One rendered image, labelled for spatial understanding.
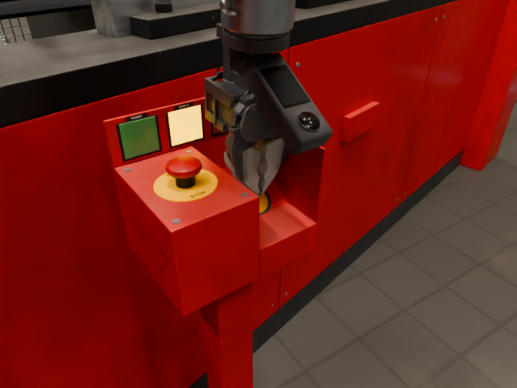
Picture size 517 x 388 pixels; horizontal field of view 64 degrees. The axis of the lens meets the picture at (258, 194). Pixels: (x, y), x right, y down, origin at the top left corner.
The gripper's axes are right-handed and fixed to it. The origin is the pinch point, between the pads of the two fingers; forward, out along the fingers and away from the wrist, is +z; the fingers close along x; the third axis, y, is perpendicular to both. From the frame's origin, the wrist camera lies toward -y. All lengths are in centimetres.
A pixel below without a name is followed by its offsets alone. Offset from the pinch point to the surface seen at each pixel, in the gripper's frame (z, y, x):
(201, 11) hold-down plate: -14.5, 31.6, -10.0
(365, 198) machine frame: 49, 31, -69
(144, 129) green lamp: -7.9, 9.4, 10.7
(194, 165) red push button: -7.6, -0.2, 9.2
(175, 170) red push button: -7.4, 0.2, 11.3
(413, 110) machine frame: 26, 38, -93
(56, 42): -11.2, 36.3, 12.9
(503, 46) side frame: 18, 50, -168
